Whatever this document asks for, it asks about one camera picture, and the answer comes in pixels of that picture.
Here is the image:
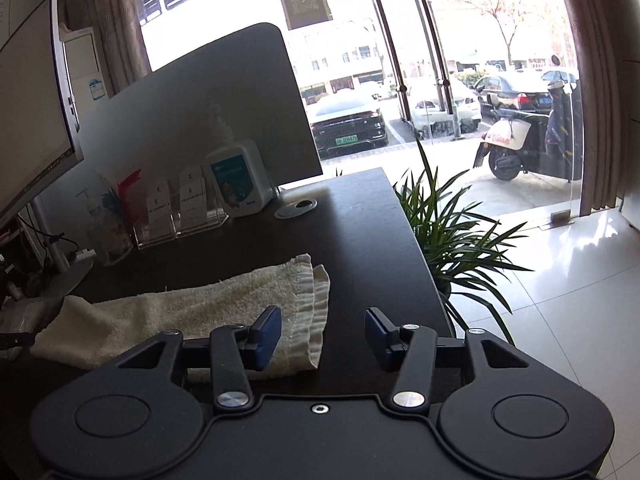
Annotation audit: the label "green potted plant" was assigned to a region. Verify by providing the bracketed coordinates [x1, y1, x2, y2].
[392, 136, 534, 347]

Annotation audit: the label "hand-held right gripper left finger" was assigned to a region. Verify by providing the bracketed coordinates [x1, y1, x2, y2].
[106, 305, 283, 414]

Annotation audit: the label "long metal door handle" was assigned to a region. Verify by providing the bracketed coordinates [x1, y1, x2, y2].
[361, 0, 412, 122]
[405, 0, 459, 137]

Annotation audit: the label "white electric scooter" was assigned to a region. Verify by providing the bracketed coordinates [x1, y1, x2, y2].
[473, 52, 584, 182]

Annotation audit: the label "beige curtain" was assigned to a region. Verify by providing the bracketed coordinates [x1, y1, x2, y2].
[52, 0, 153, 97]
[552, 0, 640, 220]

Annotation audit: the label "white pump bottle blue label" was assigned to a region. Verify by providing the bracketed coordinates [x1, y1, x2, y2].
[202, 104, 274, 219]

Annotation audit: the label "silver desk cable grommet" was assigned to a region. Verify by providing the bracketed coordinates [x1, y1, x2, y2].
[274, 199, 318, 219]

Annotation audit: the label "white standing air conditioner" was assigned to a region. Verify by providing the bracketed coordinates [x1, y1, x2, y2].
[62, 26, 110, 112]

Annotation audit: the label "clear acrylic card holder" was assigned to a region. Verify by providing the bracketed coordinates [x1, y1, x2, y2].
[132, 167, 230, 250]

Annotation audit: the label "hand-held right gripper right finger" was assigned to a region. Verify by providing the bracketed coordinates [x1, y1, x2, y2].
[364, 306, 531, 413]

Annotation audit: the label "curved computer monitor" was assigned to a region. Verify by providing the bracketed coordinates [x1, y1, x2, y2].
[0, 0, 97, 297]

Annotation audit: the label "red paper packet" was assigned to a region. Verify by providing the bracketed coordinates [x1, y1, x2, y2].
[113, 169, 144, 223]

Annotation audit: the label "pink plastic packet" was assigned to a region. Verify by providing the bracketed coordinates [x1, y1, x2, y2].
[0, 295, 52, 337]

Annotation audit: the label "black cables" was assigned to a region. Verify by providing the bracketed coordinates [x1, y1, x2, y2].
[0, 207, 82, 286]

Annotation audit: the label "dark sedan car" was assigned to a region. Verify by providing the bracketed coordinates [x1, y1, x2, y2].
[472, 70, 557, 112]

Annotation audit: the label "white business card stack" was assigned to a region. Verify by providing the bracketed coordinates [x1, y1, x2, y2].
[146, 175, 173, 241]
[178, 167, 207, 228]

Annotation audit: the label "clear pump sanitizer bottle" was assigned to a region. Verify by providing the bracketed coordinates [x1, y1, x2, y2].
[81, 191, 135, 267]

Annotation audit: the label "grey desk partition screen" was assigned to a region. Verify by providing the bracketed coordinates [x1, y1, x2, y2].
[37, 22, 325, 223]

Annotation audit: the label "cream white towel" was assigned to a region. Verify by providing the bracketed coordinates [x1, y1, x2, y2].
[31, 253, 331, 384]

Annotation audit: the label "black car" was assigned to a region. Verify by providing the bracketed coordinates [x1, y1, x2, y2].
[305, 93, 390, 159]

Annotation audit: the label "white car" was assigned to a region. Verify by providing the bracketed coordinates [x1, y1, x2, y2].
[407, 76, 483, 137]

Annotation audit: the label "bare street tree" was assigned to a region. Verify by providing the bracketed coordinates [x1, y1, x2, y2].
[449, 0, 547, 72]

